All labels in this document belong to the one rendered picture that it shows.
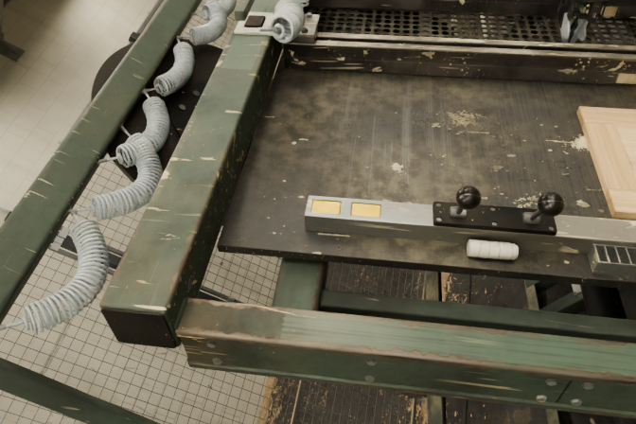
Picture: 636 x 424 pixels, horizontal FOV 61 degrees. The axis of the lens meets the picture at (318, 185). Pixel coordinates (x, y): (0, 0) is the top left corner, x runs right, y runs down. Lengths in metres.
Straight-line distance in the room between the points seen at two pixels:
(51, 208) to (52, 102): 5.13
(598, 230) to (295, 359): 0.54
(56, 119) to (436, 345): 5.84
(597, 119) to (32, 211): 1.26
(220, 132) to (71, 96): 5.60
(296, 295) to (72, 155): 0.79
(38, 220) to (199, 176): 0.54
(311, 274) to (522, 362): 0.37
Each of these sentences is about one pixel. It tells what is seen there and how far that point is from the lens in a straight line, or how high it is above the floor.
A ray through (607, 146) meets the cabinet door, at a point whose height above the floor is 1.21.
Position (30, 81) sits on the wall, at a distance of 6.63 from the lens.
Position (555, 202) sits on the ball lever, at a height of 1.45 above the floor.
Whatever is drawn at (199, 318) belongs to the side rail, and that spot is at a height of 1.82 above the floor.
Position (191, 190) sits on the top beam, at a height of 1.90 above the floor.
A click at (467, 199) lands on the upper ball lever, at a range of 0.83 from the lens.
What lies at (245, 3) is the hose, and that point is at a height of 1.96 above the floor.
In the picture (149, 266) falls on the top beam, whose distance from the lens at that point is 0.83.
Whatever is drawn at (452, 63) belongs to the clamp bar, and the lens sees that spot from 1.34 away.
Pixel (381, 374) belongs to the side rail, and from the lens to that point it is 0.83.
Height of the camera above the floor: 1.97
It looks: 16 degrees down
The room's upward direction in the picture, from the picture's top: 63 degrees counter-clockwise
